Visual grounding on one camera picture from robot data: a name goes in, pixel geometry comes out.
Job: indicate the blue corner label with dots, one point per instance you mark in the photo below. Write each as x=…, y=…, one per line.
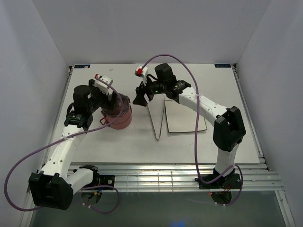
x=82, y=66
x=222, y=65

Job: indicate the left blue corner label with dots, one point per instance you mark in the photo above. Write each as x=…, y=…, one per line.
x=82, y=66

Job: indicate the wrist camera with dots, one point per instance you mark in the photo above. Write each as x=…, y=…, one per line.
x=141, y=72
x=102, y=82

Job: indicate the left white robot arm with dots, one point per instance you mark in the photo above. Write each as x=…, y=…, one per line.
x=53, y=187

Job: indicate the aluminium frame rail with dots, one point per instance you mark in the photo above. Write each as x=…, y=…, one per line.
x=181, y=178

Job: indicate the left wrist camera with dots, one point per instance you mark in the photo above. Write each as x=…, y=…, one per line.
x=102, y=82

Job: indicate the grey transparent top lid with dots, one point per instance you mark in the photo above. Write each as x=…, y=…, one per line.
x=115, y=106

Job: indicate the pink lunch bowl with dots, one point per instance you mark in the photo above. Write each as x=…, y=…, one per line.
x=118, y=125
x=109, y=120

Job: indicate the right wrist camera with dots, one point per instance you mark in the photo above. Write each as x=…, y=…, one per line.
x=141, y=72

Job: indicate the white square plate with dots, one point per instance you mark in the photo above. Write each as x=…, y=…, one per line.
x=180, y=119

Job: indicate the right blue corner label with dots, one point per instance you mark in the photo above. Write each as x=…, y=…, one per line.
x=222, y=65

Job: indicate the metal tongs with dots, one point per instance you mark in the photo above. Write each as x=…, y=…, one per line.
x=156, y=116

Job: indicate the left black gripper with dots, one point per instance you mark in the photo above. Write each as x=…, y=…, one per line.
x=107, y=102

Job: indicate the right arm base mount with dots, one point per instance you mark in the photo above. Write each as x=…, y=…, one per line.
x=228, y=178

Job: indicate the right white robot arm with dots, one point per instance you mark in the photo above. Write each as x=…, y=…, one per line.
x=227, y=123

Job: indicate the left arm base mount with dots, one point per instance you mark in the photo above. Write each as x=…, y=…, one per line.
x=107, y=180

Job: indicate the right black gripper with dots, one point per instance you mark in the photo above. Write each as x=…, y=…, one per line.
x=139, y=100

